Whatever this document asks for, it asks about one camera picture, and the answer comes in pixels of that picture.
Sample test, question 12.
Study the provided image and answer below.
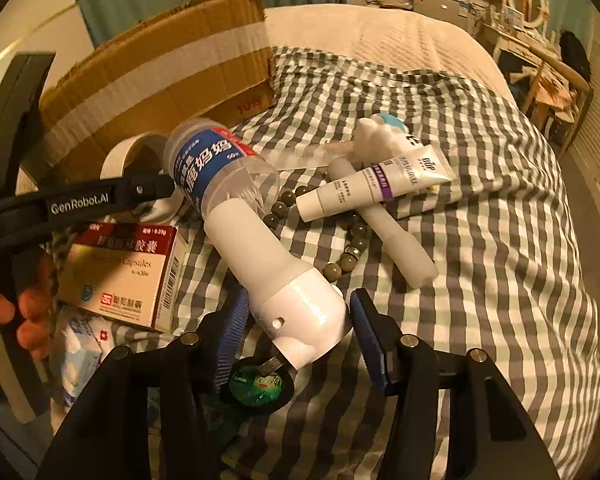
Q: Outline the green snack packet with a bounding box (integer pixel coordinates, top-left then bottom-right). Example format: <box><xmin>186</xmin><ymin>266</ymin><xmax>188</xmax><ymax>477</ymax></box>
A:
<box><xmin>224</xmin><ymin>358</ymin><xmax>294</xmax><ymax>417</ymax></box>

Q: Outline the white quilted mattress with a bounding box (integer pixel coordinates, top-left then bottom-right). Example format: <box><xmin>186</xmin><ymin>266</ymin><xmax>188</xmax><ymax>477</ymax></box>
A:
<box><xmin>265</xmin><ymin>3</ymin><xmax>515</xmax><ymax>102</ymax></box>

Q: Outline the brown cardboard box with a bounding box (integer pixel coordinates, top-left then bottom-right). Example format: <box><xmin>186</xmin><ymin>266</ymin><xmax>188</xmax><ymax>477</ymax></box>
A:
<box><xmin>20</xmin><ymin>0</ymin><xmax>275</xmax><ymax>186</ymax></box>

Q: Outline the person left hand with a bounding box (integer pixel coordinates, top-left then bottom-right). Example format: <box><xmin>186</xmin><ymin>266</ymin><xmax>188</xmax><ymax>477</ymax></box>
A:
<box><xmin>0</xmin><ymin>252</ymin><xmax>56</xmax><ymax>360</ymax></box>

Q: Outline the white cream tube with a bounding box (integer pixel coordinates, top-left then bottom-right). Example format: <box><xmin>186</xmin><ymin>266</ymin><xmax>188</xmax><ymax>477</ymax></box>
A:
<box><xmin>296</xmin><ymin>145</ymin><xmax>456</xmax><ymax>222</ymax></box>

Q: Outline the grey mini fridge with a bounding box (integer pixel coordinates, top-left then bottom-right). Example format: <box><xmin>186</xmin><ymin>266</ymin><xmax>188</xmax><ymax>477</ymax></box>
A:
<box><xmin>413</xmin><ymin>0</ymin><xmax>488</xmax><ymax>35</ymax></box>

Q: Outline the white massage roller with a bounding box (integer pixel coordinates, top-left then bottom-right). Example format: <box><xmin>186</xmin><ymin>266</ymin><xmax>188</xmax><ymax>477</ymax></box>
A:
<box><xmin>327</xmin><ymin>113</ymin><xmax>438</xmax><ymax>289</ymax></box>

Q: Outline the wooden chair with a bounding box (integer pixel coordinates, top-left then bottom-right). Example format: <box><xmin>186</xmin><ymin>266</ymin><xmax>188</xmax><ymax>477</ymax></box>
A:
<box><xmin>517</xmin><ymin>40</ymin><xmax>593</xmax><ymax>158</ymax></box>

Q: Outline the red medicine box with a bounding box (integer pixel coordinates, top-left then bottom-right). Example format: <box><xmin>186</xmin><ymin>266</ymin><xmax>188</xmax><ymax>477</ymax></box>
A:
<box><xmin>58</xmin><ymin>222</ymin><xmax>188</xmax><ymax>333</ymax></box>

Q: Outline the white handheld device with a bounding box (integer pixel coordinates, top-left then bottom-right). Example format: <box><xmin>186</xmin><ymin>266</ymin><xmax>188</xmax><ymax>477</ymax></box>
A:
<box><xmin>204</xmin><ymin>198</ymin><xmax>351</xmax><ymax>370</ymax></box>

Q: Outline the plastic bottle blue label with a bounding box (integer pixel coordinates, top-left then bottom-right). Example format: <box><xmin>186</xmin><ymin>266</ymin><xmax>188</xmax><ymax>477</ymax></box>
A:
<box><xmin>162</xmin><ymin>118</ymin><xmax>280</xmax><ymax>218</ymax></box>

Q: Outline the white tape roll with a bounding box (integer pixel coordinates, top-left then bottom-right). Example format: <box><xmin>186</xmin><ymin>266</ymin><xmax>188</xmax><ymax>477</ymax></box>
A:
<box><xmin>100</xmin><ymin>132</ymin><xmax>184</xmax><ymax>224</ymax></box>

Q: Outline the white dressing table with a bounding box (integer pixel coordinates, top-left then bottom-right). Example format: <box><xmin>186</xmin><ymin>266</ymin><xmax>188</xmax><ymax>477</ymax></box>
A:
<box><xmin>474</xmin><ymin>23</ymin><xmax>568</xmax><ymax>89</ymax></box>

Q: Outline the black backpack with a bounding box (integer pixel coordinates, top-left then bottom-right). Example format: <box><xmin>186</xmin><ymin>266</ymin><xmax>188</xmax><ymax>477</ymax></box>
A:
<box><xmin>559</xmin><ymin>30</ymin><xmax>591</xmax><ymax>82</ymax></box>

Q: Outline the dark bead bracelet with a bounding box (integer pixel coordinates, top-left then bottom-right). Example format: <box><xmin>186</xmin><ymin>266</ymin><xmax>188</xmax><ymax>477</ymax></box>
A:
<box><xmin>262</xmin><ymin>185</ymin><xmax>374</xmax><ymax>283</ymax></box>

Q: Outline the oval white vanity mirror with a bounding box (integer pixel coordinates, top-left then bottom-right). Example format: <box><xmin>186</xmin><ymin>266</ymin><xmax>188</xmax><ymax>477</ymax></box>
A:
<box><xmin>505</xmin><ymin>0</ymin><xmax>550</xmax><ymax>29</ymax></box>

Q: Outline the blue white tissue packet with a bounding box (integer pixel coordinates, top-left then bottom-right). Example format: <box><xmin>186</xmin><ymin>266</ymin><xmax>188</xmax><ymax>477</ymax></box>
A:
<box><xmin>50</xmin><ymin>307</ymin><xmax>114</xmax><ymax>408</ymax></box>

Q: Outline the checkered grey white blanket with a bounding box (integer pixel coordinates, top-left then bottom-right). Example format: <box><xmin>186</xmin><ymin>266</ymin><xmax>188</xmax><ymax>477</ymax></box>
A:
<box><xmin>44</xmin><ymin>45</ymin><xmax>600</xmax><ymax>480</ymax></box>

